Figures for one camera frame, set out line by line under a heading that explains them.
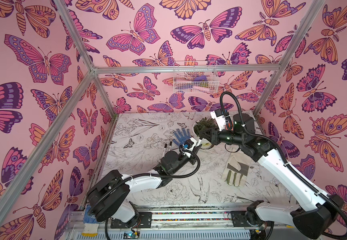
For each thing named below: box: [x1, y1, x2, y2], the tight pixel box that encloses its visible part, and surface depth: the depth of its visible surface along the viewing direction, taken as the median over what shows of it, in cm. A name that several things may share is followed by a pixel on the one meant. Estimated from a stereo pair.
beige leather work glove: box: [221, 150, 252, 187], surface depth 90 cm
